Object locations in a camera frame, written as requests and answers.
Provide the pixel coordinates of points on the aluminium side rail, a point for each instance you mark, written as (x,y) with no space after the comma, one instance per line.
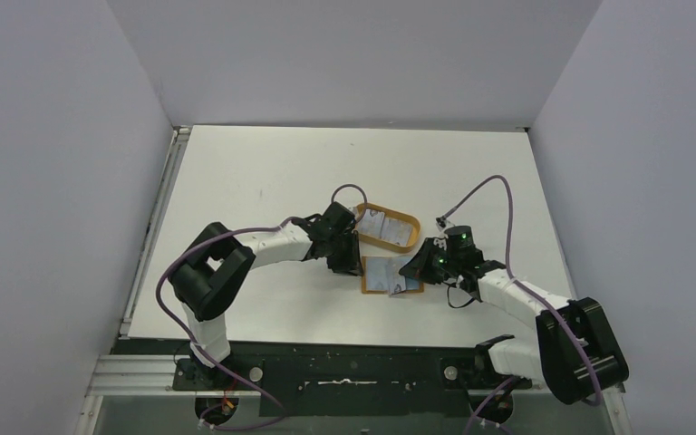
(176,149)

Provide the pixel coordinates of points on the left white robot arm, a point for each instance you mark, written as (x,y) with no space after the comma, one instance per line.
(207,277)

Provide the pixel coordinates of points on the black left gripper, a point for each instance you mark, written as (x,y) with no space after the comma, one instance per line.
(351,264)

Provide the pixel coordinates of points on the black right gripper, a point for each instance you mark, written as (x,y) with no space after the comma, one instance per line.
(426,265)

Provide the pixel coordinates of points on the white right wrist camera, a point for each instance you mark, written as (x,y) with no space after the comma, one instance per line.
(441,223)

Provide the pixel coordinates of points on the orange leather card holder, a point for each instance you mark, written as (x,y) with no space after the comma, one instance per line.
(374,276)

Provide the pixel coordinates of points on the tan oval tray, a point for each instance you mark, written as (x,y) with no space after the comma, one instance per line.
(359,211)

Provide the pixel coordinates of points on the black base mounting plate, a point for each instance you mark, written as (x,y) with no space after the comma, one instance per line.
(328,380)

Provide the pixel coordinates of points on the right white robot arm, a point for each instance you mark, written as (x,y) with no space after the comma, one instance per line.
(574,354)

